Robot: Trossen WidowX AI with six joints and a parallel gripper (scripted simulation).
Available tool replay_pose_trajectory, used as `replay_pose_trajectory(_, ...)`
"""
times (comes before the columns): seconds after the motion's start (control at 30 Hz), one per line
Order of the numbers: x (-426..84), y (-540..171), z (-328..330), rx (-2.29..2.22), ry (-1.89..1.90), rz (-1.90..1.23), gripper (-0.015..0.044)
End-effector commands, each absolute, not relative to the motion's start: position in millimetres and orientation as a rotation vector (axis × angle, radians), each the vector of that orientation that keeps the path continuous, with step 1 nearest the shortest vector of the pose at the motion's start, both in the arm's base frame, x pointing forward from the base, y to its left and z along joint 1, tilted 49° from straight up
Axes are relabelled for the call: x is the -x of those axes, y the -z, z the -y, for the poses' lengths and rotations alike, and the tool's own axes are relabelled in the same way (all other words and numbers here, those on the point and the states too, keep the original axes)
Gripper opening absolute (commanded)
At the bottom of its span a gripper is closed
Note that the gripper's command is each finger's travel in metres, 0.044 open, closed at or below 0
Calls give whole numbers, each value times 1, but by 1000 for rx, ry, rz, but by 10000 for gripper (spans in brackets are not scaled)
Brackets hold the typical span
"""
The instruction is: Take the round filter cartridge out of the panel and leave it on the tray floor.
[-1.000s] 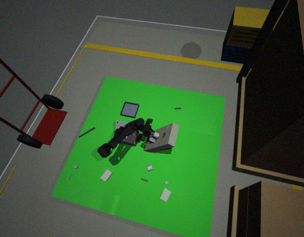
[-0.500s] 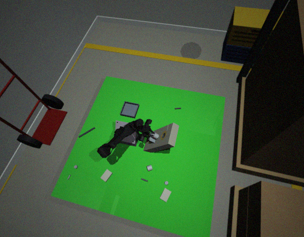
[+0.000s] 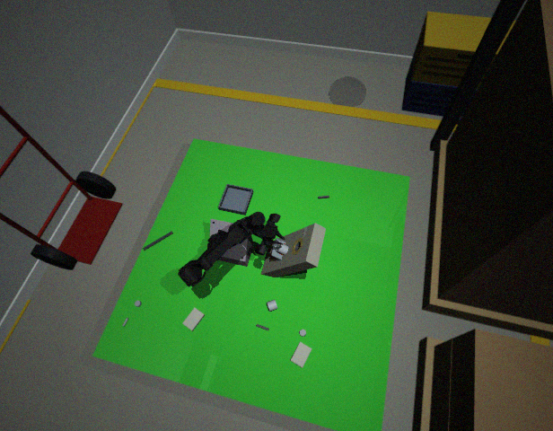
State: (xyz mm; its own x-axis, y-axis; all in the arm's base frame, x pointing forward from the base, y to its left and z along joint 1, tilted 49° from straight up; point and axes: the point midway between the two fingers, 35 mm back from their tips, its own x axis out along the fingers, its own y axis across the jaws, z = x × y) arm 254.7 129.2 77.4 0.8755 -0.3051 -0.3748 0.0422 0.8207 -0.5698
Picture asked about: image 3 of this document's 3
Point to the white cylinder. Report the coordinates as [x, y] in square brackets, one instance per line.
[283, 249]

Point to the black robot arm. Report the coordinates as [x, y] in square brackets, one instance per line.
[221, 242]

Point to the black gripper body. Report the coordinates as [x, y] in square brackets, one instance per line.
[261, 248]

